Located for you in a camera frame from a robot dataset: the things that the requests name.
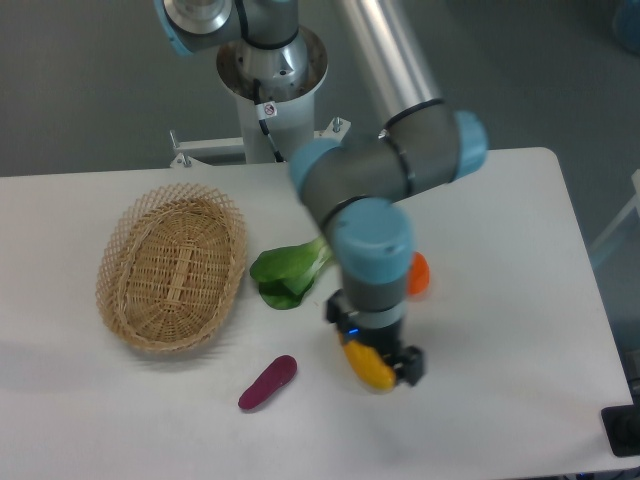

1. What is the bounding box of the woven wicker basket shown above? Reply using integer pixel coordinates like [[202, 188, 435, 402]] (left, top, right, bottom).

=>
[[96, 184, 247, 354]]

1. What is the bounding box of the green bok choy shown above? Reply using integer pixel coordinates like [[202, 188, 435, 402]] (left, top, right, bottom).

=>
[[249, 236, 333, 310]]

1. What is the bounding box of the purple sweet potato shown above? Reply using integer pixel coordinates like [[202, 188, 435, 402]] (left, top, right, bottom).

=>
[[238, 355, 298, 411]]

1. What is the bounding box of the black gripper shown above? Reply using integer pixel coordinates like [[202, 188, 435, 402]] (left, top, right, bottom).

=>
[[325, 289, 426, 387]]

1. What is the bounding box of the black device at table edge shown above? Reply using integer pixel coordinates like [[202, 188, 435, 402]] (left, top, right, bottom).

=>
[[601, 405, 639, 458]]

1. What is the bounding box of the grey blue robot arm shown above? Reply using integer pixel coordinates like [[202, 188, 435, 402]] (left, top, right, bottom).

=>
[[155, 1, 488, 391]]

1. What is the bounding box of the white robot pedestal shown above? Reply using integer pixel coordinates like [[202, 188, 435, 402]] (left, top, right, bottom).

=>
[[170, 26, 351, 166]]

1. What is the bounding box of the orange tangerine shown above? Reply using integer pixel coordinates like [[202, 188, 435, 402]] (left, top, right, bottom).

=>
[[407, 251, 431, 296]]

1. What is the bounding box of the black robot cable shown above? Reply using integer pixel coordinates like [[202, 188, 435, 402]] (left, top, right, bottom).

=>
[[251, 78, 287, 164]]

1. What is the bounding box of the white metal frame right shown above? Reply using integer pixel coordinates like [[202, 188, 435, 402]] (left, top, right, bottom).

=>
[[589, 170, 639, 259]]

